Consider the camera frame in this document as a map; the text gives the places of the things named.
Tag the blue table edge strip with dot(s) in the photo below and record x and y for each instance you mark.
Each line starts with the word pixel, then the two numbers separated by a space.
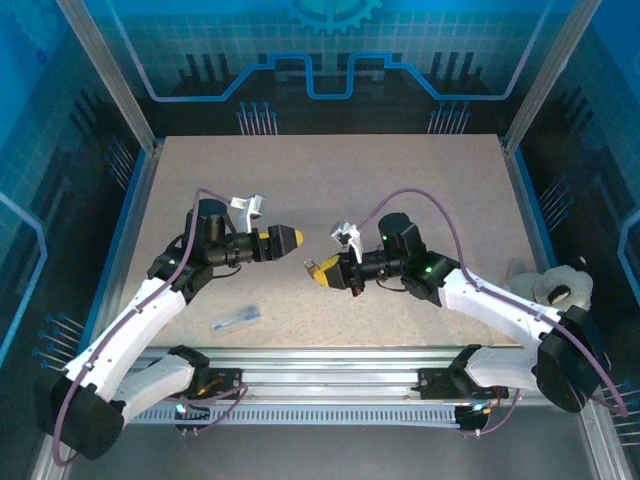
pixel 119 225
pixel 534 200

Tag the black controller board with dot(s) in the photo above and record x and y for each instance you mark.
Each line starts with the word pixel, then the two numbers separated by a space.
pixel 192 427
pixel 472 425

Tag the white plush toy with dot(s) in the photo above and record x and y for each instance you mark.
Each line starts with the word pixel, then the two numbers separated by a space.
pixel 565 280

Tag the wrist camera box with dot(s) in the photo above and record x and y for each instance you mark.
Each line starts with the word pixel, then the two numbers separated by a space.
pixel 342 231
pixel 250 205

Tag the wide aluminium base rail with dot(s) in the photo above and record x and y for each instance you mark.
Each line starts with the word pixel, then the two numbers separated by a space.
pixel 325 375

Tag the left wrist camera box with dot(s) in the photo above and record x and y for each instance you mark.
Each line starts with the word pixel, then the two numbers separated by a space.
pixel 250 205

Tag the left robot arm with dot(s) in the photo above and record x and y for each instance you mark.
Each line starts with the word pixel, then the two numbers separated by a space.
pixel 125 325

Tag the clear plastic bag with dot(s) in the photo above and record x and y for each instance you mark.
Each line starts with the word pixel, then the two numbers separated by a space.
pixel 235 317

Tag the aluminium side rail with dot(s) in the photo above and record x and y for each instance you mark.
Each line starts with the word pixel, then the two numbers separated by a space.
pixel 521 200
pixel 135 225

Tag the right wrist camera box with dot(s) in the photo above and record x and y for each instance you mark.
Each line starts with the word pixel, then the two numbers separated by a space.
pixel 342 231

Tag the aluminium frame post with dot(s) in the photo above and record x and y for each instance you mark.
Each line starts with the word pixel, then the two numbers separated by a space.
pixel 115 75
pixel 547 75

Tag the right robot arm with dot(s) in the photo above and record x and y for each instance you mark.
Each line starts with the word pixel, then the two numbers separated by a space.
pixel 500 305

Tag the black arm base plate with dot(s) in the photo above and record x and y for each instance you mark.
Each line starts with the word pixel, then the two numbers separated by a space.
pixel 230 380
pixel 435 382

